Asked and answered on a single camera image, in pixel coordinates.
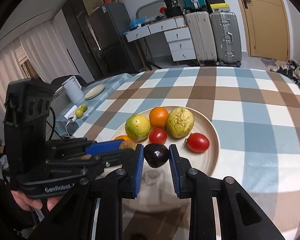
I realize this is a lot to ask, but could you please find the orange citrus fruit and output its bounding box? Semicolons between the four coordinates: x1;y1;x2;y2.
114;135;131;141

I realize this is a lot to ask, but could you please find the large red tomato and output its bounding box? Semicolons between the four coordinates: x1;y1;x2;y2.
185;133;210;153

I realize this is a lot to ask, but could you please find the wrinkled yellow-green fruit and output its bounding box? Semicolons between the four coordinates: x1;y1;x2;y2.
166;107;194;138

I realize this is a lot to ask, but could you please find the dark purple plum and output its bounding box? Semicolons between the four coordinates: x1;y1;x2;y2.
143;143;170;168

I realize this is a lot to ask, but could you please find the dark grey refrigerator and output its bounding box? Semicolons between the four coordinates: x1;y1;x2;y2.
89;3;143;76

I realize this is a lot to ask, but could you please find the brown walnut front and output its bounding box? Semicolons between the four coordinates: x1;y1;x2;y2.
119;140;136;150

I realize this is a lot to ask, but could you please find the wooden door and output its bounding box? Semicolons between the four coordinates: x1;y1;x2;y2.
238;0;290;61

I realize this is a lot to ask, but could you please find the silver suitcase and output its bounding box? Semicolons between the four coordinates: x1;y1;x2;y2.
210;11;242;67

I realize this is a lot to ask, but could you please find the white curtain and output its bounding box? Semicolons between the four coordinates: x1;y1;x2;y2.
0;20;78;138

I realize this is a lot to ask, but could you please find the checkered tablecloth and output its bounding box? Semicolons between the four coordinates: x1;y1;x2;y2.
74;67;300;239

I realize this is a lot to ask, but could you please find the person's left hand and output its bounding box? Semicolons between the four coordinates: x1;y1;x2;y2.
11;190;62;211

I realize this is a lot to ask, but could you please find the smooth yellow-green fruit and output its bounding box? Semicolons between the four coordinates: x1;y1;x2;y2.
125;114;151;141

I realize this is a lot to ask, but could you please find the white drawer desk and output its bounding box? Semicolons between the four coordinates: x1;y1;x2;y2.
125;16;197;63

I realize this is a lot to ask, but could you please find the beige suitcase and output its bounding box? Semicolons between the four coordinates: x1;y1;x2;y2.
185;11;217;66

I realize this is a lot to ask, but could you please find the small side plate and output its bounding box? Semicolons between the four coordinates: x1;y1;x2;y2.
84;83;106;100

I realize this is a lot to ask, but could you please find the green lime pair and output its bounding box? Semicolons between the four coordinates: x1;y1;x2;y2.
75;103;88;118

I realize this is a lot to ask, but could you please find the cream round plate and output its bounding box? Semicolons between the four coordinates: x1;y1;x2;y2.
123;108;220;212

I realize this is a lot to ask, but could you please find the orange on plate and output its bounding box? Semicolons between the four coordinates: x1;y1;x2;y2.
148;107;169;129

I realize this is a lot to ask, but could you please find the small red tomato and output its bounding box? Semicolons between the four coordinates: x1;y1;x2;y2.
148;128;167;144

